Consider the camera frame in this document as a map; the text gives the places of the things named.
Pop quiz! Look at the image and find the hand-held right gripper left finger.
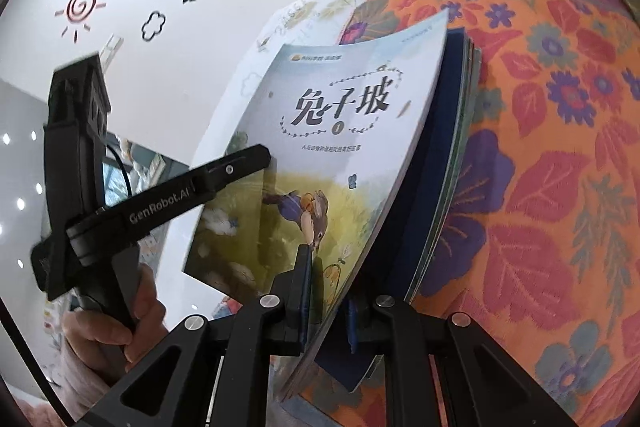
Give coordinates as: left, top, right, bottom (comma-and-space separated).
97, 244, 313, 427

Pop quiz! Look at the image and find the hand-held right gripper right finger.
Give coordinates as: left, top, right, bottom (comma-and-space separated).
347, 292, 556, 427

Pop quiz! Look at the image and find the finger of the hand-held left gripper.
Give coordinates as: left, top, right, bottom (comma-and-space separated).
192, 143, 274, 200

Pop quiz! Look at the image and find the pale book running rabbit cover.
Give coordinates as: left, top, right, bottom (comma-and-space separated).
182, 9, 449, 395

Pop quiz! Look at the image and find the stack of books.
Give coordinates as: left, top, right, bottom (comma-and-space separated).
277, 27, 485, 404

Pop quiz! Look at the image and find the person's left forearm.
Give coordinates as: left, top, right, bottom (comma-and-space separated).
59, 342, 132, 410

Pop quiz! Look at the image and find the person's left hand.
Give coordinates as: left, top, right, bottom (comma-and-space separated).
64, 263, 169, 359

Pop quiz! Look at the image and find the floral orange mat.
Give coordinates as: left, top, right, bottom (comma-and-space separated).
277, 0, 640, 427

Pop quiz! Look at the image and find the black cable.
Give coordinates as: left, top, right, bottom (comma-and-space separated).
106, 143, 135, 200

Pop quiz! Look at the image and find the red sun wall sticker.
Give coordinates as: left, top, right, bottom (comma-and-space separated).
54, 0, 108, 45

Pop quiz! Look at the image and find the black cloud wall sticker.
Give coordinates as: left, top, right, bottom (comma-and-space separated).
141, 11, 167, 42

